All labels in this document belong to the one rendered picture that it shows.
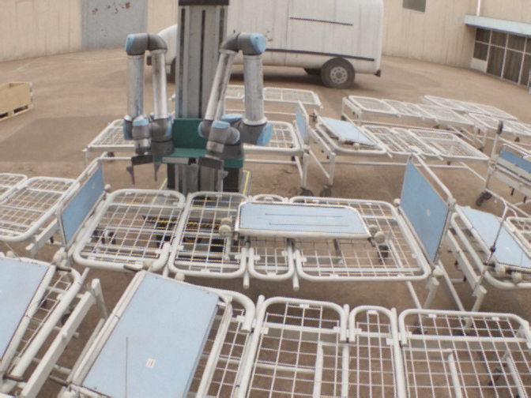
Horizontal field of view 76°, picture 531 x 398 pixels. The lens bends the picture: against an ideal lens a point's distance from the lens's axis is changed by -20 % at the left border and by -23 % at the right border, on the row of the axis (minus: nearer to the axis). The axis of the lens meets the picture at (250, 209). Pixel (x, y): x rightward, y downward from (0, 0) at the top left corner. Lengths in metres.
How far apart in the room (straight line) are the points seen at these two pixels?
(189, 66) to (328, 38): 6.91
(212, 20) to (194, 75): 0.41
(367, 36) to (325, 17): 1.09
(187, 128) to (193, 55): 0.51
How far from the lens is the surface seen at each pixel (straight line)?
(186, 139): 2.89
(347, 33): 9.67
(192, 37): 2.83
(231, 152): 2.69
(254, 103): 2.51
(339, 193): 4.11
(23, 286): 2.01
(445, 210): 2.19
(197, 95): 2.88
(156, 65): 2.52
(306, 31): 9.39
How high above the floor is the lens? 1.69
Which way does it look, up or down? 28 degrees down
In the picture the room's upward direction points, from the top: 3 degrees clockwise
